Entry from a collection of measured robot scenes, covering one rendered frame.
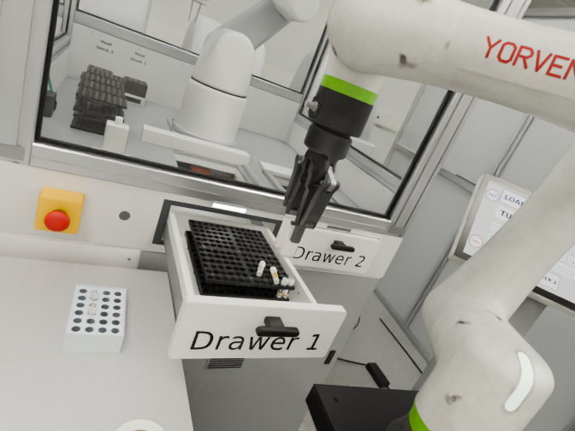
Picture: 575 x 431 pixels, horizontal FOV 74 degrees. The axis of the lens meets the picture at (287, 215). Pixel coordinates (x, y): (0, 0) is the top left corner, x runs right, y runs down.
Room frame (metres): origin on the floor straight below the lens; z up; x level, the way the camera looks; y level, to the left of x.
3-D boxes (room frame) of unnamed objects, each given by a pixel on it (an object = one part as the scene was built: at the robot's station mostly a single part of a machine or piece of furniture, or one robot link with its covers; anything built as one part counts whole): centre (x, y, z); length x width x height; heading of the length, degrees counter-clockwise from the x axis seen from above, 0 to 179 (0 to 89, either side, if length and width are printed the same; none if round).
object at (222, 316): (0.53, -0.04, 0.87); 0.29 x 0.02 x 0.11; 120
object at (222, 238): (0.70, 0.07, 0.87); 0.22 x 0.18 x 0.06; 30
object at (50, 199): (0.63, 0.40, 0.88); 0.07 x 0.05 x 0.07; 120
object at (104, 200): (1.25, 0.33, 0.87); 1.02 x 0.95 x 0.14; 120
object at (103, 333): (0.52, 0.24, 0.78); 0.12 x 0.08 x 0.04; 28
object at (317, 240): (0.97, -0.15, 0.87); 0.29 x 0.02 x 0.11; 120
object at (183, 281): (0.71, 0.07, 0.86); 0.40 x 0.26 x 0.06; 30
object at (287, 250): (0.63, -0.02, 1.00); 0.03 x 0.01 x 0.07; 120
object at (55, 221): (0.60, 0.39, 0.88); 0.04 x 0.03 x 0.04; 120
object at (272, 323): (0.51, -0.05, 0.91); 0.07 x 0.04 x 0.01; 120
